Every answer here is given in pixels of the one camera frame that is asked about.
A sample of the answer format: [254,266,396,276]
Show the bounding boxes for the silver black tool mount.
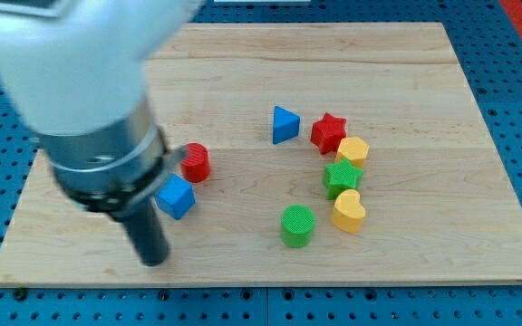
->
[36,97,187,221]

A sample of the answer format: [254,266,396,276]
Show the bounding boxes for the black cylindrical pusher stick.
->
[120,199,169,266]

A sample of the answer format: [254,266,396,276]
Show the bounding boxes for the blue cube block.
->
[155,174,196,220]

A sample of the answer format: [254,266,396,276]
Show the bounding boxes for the red cylinder block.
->
[180,143,211,183]

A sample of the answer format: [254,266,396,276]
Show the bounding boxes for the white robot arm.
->
[0,0,200,266]

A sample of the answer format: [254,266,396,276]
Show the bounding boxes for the green cylinder block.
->
[281,204,315,248]

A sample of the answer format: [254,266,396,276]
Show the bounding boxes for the blue triangle block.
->
[272,106,301,145]

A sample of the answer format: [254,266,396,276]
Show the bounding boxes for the wooden board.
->
[0,23,522,289]

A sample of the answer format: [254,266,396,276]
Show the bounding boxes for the green star block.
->
[322,158,363,200]

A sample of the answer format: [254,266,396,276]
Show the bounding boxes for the red star block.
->
[310,112,347,155]

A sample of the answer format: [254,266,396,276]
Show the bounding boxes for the yellow heart block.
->
[331,189,366,233]

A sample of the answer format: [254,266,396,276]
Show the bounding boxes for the yellow hexagon block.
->
[334,137,370,168]

